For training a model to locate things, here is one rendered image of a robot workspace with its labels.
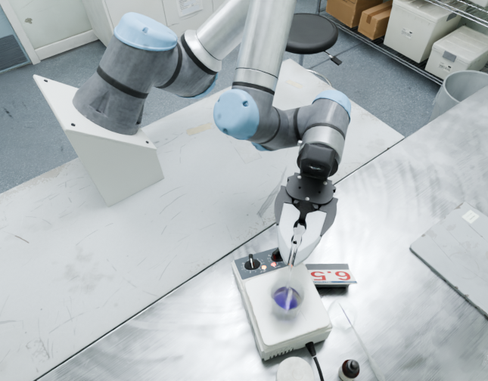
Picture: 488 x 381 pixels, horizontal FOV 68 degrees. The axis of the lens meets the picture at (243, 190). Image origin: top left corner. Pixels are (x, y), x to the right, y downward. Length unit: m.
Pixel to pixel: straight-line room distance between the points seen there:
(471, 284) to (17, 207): 1.02
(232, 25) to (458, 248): 0.67
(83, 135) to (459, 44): 2.42
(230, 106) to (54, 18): 2.85
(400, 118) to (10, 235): 2.24
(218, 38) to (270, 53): 0.26
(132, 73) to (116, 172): 0.22
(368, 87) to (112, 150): 2.22
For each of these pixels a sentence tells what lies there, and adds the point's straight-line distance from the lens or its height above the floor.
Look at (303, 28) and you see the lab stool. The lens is 2.03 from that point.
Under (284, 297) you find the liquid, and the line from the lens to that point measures 0.63.
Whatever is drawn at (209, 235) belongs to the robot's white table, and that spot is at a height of 0.90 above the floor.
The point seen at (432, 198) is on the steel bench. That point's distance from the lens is 0.97.
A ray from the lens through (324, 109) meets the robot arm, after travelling 0.68.
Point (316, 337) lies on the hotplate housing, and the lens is 0.69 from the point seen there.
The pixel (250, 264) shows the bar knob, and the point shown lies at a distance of 0.72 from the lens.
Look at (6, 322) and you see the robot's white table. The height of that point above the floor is 0.90.
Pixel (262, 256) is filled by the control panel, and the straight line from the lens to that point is 0.75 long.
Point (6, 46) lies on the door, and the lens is 3.37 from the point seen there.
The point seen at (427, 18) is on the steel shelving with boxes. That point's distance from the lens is 2.75.
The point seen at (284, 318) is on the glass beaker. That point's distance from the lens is 0.63.
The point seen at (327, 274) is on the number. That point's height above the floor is 0.92.
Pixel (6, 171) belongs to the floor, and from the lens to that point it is 2.59.
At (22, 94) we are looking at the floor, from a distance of 3.14.
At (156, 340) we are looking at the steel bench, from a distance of 0.76.
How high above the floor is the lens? 1.61
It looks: 52 degrees down
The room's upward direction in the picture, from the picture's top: 3 degrees counter-clockwise
